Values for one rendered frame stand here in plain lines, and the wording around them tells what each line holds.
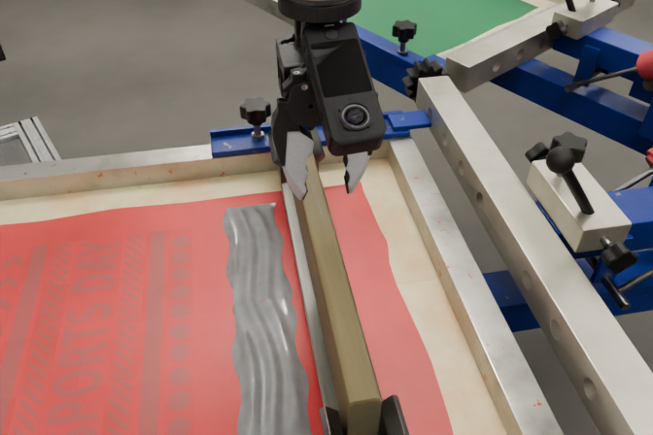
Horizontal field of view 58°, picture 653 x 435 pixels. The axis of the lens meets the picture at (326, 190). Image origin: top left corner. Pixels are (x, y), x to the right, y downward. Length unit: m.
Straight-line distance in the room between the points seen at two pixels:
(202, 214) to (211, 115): 2.01
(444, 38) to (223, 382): 0.89
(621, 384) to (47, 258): 0.67
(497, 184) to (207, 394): 0.42
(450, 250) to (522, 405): 0.21
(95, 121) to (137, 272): 2.19
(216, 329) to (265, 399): 0.11
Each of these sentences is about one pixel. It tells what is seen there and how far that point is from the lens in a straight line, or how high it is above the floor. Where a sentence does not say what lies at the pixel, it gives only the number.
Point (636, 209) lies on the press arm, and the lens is 0.79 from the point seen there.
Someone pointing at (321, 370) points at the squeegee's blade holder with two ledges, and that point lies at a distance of 0.61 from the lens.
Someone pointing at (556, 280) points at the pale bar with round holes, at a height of 1.04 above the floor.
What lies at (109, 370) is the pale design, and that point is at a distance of 0.70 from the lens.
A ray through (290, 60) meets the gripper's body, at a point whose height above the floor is 1.26.
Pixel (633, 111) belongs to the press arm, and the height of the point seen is 0.93.
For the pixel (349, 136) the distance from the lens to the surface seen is 0.45.
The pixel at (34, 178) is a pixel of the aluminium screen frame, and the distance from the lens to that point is 0.92.
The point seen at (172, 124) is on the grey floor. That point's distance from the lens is 2.81.
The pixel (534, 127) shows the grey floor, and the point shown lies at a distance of 2.86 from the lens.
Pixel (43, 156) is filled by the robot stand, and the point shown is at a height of 0.23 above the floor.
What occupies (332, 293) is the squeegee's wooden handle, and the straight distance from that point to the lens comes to 0.59.
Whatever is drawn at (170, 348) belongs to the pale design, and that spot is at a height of 0.96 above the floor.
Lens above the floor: 1.51
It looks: 40 degrees down
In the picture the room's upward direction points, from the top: straight up
